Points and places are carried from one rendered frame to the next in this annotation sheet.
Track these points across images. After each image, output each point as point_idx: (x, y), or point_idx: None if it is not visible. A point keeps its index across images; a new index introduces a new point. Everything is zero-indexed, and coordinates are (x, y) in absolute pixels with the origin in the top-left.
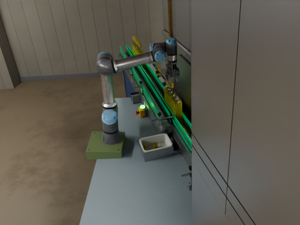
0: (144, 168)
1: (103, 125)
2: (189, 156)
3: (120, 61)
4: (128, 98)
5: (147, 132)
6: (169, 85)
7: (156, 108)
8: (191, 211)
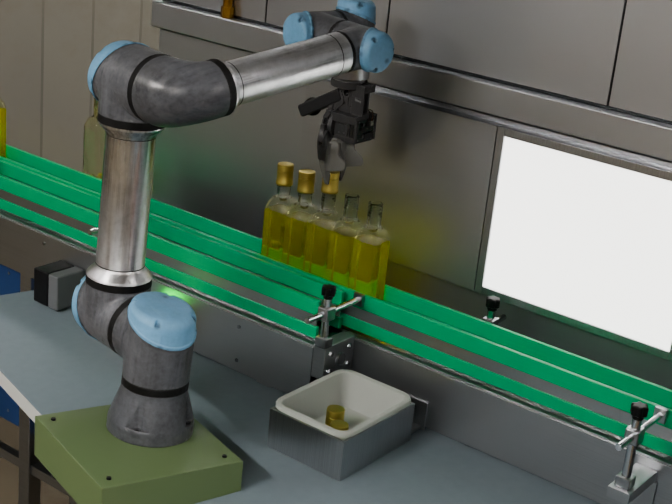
0: (365, 502)
1: (143, 362)
2: (510, 416)
3: (249, 67)
4: (15, 298)
5: (231, 392)
6: (327, 181)
7: (271, 284)
8: None
